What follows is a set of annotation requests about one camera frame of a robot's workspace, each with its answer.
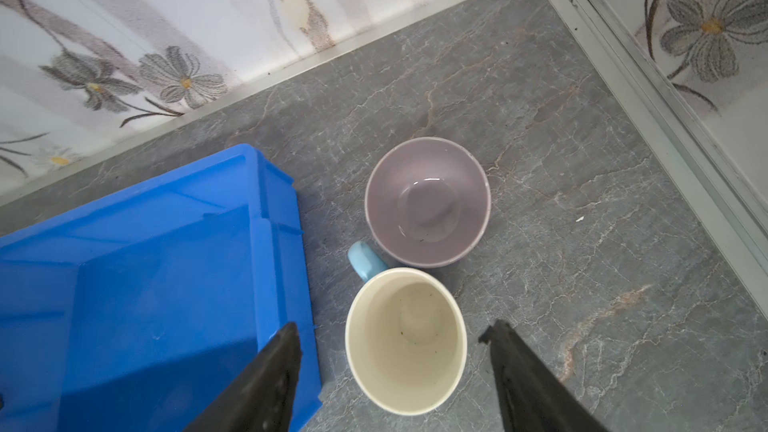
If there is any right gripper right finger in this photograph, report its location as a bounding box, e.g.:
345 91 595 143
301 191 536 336
478 320 606 432

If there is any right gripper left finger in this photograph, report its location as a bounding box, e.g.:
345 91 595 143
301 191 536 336
185 322 302 432

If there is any light blue mug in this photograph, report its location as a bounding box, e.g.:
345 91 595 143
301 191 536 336
345 241 468 416

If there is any blue plastic bin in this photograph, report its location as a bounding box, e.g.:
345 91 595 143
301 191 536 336
1 144 322 431

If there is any purple ceramic bowl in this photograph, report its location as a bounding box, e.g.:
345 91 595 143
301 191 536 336
364 137 492 269

